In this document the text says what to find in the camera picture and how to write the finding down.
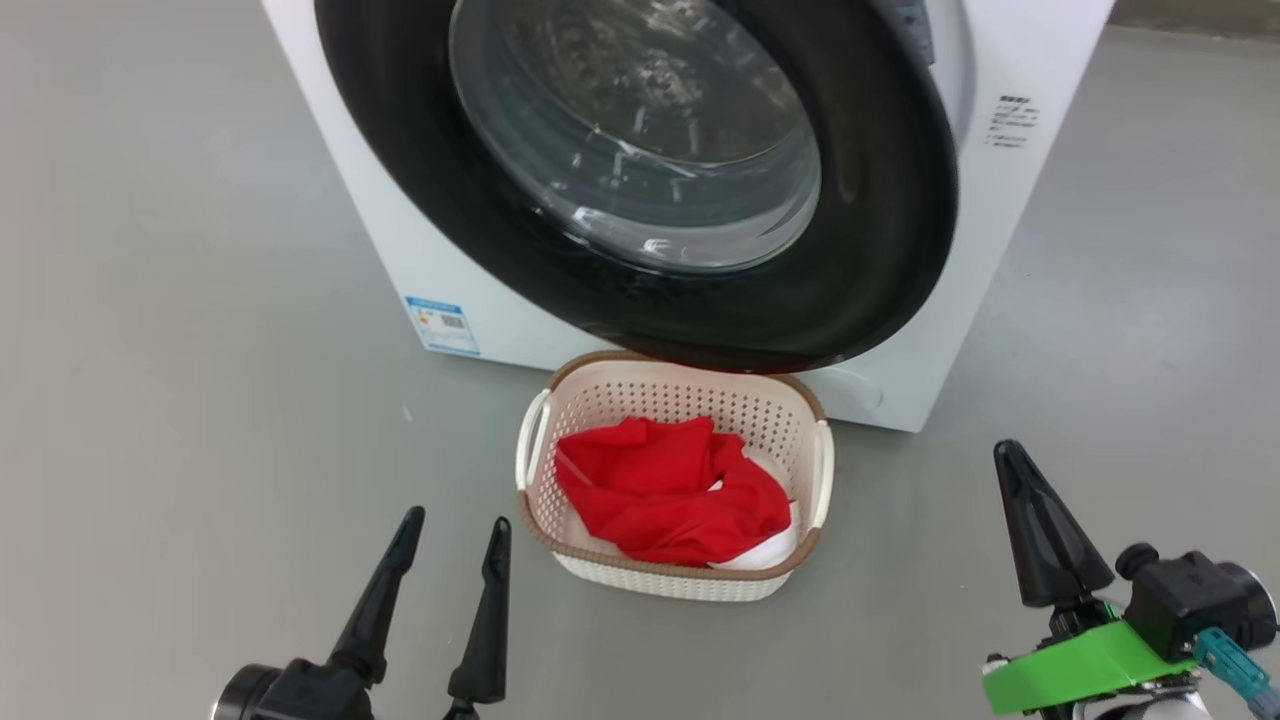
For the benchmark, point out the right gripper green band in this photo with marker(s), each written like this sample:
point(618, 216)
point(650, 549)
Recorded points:
point(1080, 670)

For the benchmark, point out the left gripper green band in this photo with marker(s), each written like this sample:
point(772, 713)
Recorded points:
point(320, 695)

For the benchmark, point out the white cloth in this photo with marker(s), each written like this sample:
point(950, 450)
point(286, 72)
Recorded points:
point(670, 490)

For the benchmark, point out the black round washer door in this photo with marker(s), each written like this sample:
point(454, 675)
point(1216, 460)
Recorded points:
point(400, 150)

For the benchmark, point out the cream basket with brown rim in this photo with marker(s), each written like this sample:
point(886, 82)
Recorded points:
point(680, 585)

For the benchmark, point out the white front-load washing machine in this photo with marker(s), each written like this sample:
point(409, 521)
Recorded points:
point(1040, 250)

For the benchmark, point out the stainless steel washer drum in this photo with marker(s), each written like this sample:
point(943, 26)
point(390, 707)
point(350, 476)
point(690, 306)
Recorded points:
point(640, 90)

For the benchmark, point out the round white filter cover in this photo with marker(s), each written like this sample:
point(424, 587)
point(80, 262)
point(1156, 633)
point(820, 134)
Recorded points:
point(850, 390)

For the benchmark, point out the blue energy label sticker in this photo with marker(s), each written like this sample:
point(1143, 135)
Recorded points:
point(442, 325)

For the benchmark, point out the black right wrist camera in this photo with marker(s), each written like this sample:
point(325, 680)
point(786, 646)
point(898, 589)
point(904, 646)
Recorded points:
point(1190, 595)

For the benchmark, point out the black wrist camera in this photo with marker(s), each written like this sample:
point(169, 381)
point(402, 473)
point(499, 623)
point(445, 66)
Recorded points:
point(240, 695)
point(1190, 595)

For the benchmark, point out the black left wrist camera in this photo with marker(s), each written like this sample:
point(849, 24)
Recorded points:
point(240, 695)

